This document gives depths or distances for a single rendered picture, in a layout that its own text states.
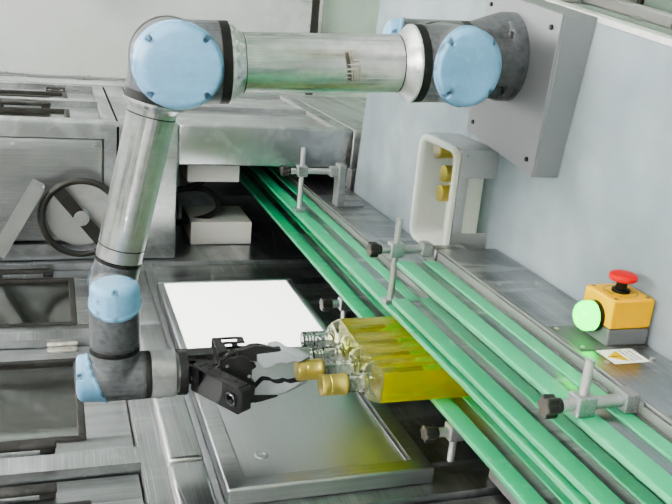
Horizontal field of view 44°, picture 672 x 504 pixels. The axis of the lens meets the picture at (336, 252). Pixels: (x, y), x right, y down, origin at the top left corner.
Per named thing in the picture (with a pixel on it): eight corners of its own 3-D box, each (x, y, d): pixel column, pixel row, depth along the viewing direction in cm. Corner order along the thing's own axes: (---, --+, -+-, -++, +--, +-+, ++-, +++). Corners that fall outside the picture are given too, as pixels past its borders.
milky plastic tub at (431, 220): (444, 234, 180) (407, 235, 177) (457, 132, 173) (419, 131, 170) (481, 260, 164) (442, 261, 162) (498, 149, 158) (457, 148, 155)
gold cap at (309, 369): (317, 373, 139) (292, 375, 138) (319, 354, 138) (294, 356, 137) (323, 383, 136) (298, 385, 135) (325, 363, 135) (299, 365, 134)
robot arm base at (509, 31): (496, 4, 147) (445, 2, 145) (536, 21, 134) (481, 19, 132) (482, 88, 154) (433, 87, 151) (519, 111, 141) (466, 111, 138)
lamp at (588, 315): (583, 323, 121) (565, 324, 121) (588, 294, 120) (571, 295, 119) (601, 335, 117) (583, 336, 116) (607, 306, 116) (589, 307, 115)
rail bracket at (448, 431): (487, 449, 139) (414, 457, 134) (493, 413, 137) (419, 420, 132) (499, 462, 135) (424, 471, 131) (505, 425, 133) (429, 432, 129)
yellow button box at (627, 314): (618, 325, 125) (577, 327, 123) (628, 279, 123) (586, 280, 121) (648, 344, 119) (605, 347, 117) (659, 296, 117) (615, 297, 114)
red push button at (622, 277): (599, 289, 120) (604, 267, 119) (622, 288, 121) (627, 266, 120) (616, 299, 117) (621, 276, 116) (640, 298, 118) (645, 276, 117)
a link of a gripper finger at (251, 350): (278, 337, 134) (224, 348, 132) (280, 341, 133) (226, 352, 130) (280, 363, 136) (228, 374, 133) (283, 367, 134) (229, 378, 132)
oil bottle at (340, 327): (427, 339, 160) (321, 345, 153) (431, 313, 158) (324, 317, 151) (439, 352, 155) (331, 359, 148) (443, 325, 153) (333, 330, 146)
